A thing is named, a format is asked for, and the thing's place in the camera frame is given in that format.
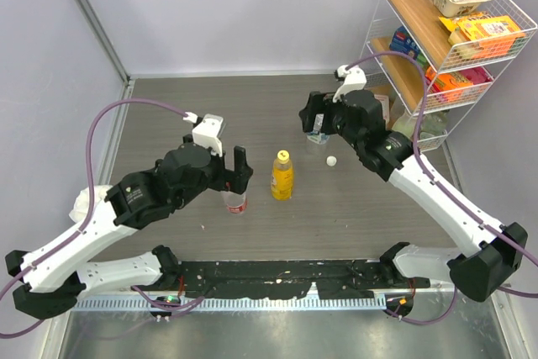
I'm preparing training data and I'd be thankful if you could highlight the orange red snack pack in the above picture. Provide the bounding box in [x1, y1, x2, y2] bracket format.
[425, 67, 493, 103]

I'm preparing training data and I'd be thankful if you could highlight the white pink snack bag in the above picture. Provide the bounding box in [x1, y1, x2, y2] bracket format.
[374, 94, 390, 121]

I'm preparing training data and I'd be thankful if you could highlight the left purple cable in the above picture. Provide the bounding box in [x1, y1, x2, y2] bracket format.
[0, 98, 188, 339]

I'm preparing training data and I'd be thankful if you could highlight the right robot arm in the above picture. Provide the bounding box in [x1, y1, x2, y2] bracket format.
[298, 90, 528, 302]

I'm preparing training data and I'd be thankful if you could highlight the red cap clear bottle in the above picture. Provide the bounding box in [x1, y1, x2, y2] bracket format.
[221, 191, 247, 214]

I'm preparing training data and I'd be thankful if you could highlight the white blue bottle cap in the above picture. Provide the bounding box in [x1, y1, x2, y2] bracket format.
[326, 156, 337, 166]

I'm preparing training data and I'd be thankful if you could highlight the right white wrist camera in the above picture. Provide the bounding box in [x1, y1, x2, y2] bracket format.
[332, 65, 367, 103]

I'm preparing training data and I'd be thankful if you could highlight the pale green bottle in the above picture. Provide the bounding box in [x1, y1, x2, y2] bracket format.
[392, 113, 418, 140]

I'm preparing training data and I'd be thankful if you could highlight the clear glass jar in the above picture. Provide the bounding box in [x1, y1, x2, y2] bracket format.
[419, 111, 448, 140]

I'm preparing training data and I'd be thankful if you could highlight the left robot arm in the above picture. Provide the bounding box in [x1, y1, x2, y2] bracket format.
[6, 137, 253, 319]

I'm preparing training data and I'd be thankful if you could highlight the yellow juice bottle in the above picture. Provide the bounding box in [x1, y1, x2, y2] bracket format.
[271, 150, 294, 201]

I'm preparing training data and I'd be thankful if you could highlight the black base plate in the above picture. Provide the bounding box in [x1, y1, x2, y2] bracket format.
[140, 259, 430, 300]

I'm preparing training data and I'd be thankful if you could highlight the white wire shelf rack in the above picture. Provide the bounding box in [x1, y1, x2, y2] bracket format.
[362, 0, 537, 151]

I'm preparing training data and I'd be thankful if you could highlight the blue snack box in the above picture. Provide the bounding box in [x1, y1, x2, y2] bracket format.
[389, 26, 428, 69]

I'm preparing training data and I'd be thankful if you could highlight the white slotted cable duct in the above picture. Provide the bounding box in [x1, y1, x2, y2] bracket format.
[72, 293, 387, 312]

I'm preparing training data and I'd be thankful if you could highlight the white crumpled cloth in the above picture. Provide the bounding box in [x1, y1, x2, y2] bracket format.
[69, 184, 112, 223]

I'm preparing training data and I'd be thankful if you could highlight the orange yellow snack box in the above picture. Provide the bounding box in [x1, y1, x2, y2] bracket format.
[439, 12, 526, 61]

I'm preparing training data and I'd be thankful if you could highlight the clear Pocari water bottle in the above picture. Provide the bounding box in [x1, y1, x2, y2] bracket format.
[306, 131, 330, 156]

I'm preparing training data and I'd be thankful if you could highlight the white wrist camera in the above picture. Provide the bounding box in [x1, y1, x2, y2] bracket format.
[183, 112, 225, 157]
[332, 65, 367, 103]

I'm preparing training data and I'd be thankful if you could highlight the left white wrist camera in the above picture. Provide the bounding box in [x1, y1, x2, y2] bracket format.
[183, 112, 225, 157]

